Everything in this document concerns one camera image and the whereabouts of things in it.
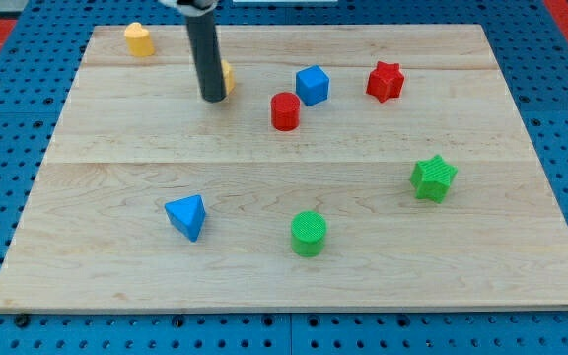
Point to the yellow hexagon block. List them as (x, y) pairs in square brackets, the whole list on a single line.
[(228, 76)]

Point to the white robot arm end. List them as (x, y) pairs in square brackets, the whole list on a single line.
[(191, 8)]

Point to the blue cube block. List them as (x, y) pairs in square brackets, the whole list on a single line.
[(312, 85)]

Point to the green cylinder block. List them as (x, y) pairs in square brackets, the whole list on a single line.
[(308, 230)]

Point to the red cylinder block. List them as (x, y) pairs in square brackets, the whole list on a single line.
[(285, 111)]

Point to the wooden board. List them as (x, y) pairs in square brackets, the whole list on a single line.
[(134, 134)]

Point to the blue triangle block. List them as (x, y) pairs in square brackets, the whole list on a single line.
[(187, 215)]

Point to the red star block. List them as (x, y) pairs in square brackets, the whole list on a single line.
[(385, 81)]

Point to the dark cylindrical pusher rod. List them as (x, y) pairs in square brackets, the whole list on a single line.
[(205, 51)]

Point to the green star block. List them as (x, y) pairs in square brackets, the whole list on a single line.
[(432, 178)]

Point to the yellow heart block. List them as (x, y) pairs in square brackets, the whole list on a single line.
[(138, 40)]

